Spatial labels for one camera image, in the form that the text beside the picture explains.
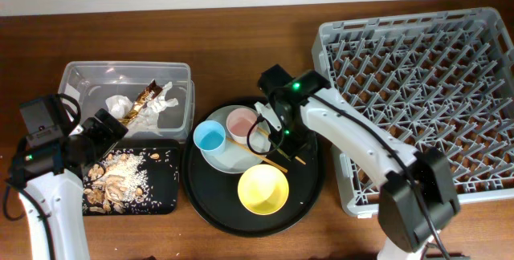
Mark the grey dishwasher rack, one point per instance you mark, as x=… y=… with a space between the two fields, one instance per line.
x=442 y=79

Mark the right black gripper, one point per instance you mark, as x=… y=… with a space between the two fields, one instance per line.
x=289 y=148

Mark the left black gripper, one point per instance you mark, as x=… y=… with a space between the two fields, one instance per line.
x=108 y=138

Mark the blue plastic cup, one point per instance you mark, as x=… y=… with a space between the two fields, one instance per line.
x=210 y=137

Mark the pink plastic cup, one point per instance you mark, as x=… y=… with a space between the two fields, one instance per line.
x=239 y=122

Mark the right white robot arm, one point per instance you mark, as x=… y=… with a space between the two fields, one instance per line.
x=417 y=197

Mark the clear plastic waste bin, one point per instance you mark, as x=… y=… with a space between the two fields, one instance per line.
x=98 y=80

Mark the white napkin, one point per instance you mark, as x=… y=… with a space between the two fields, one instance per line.
x=146 y=120

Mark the black rectangular tray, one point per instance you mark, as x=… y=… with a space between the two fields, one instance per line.
x=164 y=188

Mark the food scraps and rice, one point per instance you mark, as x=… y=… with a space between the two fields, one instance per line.
x=116 y=179

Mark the white label on bin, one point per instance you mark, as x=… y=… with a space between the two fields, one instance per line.
x=72 y=92

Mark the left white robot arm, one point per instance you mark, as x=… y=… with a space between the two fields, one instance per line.
x=47 y=176

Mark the yellow bowl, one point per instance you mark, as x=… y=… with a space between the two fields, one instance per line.
x=263 y=190

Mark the grey round plate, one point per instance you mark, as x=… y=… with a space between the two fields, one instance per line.
x=234 y=159

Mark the round black serving tray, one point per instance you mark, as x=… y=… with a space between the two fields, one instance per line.
x=213 y=194

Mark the gold brown candy wrapper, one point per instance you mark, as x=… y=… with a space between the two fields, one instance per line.
x=148 y=94

